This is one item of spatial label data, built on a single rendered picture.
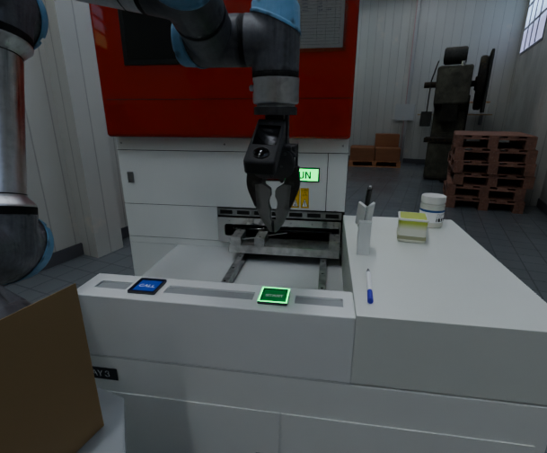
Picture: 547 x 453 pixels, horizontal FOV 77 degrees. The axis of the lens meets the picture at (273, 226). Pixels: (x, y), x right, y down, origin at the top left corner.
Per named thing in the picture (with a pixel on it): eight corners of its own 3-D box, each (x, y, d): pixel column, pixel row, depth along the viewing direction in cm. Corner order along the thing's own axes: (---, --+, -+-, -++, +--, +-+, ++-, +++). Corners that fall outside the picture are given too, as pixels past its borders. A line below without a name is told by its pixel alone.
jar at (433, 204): (415, 221, 111) (419, 192, 108) (438, 222, 110) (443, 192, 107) (420, 227, 104) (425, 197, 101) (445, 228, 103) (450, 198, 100)
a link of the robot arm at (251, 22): (250, 6, 56) (302, 5, 55) (251, 80, 59) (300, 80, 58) (241, -10, 48) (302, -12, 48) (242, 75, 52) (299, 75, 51)
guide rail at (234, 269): (245, 251, 125) (245, 243, 124) (251, 251, 125) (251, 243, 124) (195, 333, 78) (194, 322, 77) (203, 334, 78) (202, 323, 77)
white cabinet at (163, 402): (193, 412, 157) (177, 245, 131) (413, 441, 143) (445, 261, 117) (108, 598, 97) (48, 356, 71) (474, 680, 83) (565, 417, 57)
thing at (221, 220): (219, 239, 128) (218, 215, 125) (339, 246, 122) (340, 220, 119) (218, 241, 127) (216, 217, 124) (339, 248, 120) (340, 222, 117)
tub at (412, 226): (395, 233, 100) (398, 210, 98) (423, 235, 98) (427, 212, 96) (395, 242, 93) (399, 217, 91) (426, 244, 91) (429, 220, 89)
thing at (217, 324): (108, 326, 81) (98, 272, 76) (348, 350, 72) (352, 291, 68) (81, 352, 72) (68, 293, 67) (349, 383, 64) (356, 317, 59)
